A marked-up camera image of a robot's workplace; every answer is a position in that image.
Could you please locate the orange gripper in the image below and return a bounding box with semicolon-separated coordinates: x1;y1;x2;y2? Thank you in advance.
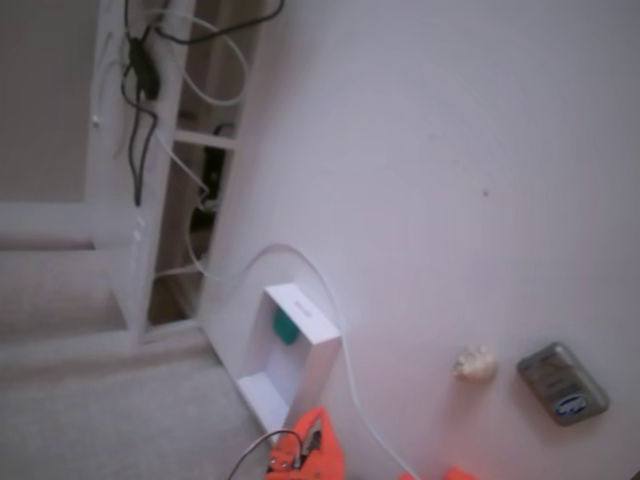
264;405;347;480

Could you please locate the green rounded cube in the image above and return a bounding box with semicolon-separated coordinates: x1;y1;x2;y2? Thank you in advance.
271;306;302;348

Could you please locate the orange robot arm with base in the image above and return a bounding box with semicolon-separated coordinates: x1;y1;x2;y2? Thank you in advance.
397;464;479;480

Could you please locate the white cardboard box bin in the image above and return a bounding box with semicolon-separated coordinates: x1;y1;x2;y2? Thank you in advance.
234;283;344;434

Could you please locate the beige bear figurine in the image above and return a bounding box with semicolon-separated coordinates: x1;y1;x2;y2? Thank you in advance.
452;344;499;382

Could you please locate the grey metal tin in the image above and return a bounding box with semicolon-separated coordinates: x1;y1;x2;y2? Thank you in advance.
515;341;611;427

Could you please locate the long white cable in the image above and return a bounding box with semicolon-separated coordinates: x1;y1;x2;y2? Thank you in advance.
149;243;422;480

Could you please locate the black servo wire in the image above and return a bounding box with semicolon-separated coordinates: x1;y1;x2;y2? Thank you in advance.
227;428;307;480

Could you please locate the white frame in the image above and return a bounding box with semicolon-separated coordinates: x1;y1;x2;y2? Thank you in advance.
83;0;265;347

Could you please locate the white cable loop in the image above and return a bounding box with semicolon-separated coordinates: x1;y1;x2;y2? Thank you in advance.
149;6;250;109

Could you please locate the black cable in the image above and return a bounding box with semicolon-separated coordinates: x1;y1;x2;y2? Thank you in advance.
121;0;285;207

